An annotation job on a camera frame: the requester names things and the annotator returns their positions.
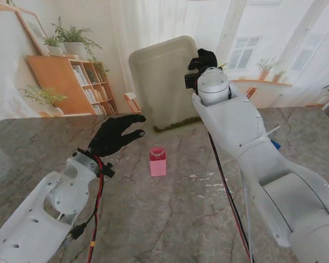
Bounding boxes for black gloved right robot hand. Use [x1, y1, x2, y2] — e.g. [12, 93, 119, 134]
[188, 48, 219, 73]

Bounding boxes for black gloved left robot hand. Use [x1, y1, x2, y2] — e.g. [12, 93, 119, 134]
[88, 114, 147, 158]

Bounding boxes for cream baking tray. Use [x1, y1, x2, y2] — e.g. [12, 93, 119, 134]
[128, 35, 202, 134]

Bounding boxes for pink square jar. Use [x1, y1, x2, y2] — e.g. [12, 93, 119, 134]
[149, 147, 167, 177]

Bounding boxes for scattered green beans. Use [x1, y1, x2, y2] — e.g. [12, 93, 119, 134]
[153, 116, 201, 133]

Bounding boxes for wooden chair with white back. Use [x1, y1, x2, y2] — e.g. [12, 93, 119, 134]
[123, 92, 142, 115]

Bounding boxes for plant in terracotta pot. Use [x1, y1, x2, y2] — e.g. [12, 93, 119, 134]
[257, 58, 280, 82]

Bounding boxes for trailing ivy plant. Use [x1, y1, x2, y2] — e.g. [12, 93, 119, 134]
[87, 57, 110, 80]

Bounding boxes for small windowsill pot plant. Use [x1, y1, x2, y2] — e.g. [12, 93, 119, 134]
[273, 70, 287, 84]

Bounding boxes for wooden bookshelf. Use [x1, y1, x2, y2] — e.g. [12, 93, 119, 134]
[26, 55, 118, 116]

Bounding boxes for leafy plant beside bookshelf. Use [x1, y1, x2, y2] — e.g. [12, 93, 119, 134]
[19, 85, 68, 117]

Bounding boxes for large plant in white pot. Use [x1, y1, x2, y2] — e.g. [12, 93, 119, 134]
[50, 16, 103, 62]

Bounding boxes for small plant in white pot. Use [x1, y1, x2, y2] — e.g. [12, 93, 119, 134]
[42, 35, 65, 57]

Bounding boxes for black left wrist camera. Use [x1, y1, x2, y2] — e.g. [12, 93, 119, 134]
[100, 162, 116, 178]

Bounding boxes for red left arm cable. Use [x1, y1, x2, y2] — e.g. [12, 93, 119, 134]
[86, 156, 105, 263]

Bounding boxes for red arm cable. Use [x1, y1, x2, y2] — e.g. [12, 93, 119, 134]
[86, 156, 105, 263]
[209, 134, 252, 263]

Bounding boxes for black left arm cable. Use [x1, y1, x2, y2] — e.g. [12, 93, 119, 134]
[67, 210, 99, 242]

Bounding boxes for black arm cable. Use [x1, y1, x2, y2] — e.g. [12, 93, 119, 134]
[208, 131, 254, 263]
[67, 210, 99, 242]

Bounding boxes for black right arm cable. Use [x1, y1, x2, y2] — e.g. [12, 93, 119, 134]
[208, 131, 254, 263]

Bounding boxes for wooden picture frame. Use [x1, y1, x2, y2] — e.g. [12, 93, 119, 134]
[15, 10, 50, 58]

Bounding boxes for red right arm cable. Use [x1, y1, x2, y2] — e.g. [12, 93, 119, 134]
[209, 134, 252, 263]

